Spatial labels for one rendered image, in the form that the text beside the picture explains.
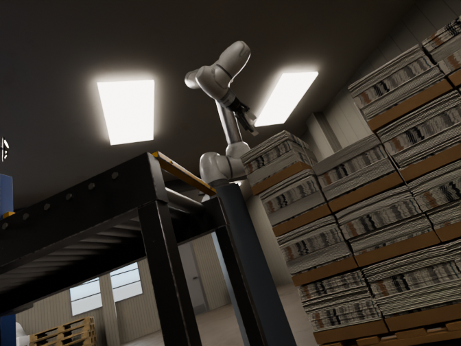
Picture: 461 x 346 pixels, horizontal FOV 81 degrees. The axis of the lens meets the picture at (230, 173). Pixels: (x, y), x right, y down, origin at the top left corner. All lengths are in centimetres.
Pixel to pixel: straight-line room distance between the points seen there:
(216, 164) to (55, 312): 808
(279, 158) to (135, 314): 804
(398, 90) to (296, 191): 57
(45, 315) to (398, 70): 917
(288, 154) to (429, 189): 57
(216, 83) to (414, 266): 107
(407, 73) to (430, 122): 22
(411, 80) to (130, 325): 862
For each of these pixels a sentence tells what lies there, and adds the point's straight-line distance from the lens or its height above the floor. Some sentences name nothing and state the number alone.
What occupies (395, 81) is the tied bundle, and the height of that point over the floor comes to 97.
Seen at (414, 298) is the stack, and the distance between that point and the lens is 122.
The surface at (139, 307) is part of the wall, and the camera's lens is 902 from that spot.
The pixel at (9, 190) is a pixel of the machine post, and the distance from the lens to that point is 224.
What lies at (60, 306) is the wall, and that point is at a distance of 931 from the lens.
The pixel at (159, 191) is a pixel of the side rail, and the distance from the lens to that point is 62.
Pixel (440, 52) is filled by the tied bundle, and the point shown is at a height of 98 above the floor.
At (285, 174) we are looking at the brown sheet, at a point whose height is 86.
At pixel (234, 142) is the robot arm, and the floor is 127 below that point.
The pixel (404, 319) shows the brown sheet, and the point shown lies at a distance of 124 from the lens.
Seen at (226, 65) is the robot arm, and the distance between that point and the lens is 134.
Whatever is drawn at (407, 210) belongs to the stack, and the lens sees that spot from 119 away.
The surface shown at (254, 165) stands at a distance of 141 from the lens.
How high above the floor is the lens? 47
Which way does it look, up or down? 21 degrees up
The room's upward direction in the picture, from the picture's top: 20 degrees counter-clockwise
